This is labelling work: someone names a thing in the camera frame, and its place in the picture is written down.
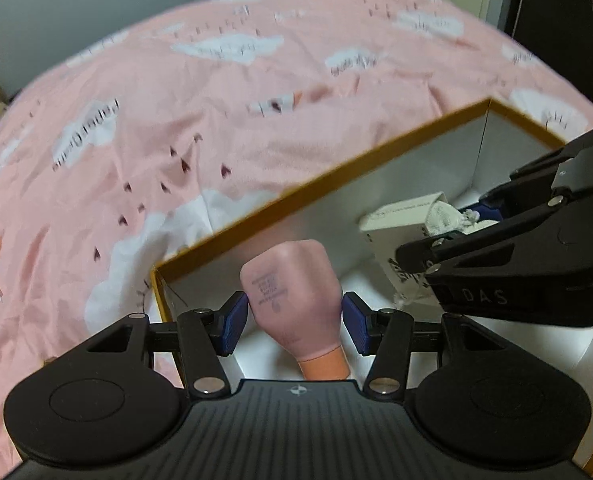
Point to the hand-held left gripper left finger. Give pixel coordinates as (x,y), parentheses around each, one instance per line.
(234,322)

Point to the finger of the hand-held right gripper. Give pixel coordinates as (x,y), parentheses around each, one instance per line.
(551,180)
(516,237)

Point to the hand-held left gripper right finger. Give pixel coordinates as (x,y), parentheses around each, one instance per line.
(356,325)

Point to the white cloth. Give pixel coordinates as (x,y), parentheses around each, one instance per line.
(444,217)

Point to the small white carton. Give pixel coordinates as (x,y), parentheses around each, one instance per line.
(391,222)

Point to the white box with orange rim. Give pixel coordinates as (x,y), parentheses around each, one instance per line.
(376,185)

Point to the pink cloud printed blanket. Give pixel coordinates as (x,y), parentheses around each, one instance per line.
(126,210)

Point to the dark cabinet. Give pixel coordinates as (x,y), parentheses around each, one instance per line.
(566,5)

